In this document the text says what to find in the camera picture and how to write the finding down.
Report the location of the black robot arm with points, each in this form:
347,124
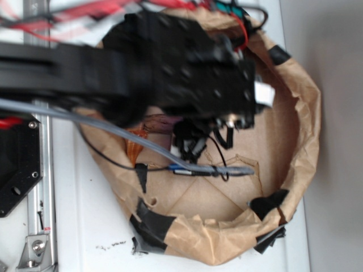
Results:
148,60

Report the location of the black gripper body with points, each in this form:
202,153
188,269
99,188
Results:
201,78

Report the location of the aluminium extrusion rail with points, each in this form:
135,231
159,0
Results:
41,199

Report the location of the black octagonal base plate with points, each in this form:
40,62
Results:
20,163

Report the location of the silver corner bracket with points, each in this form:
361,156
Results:
35,255

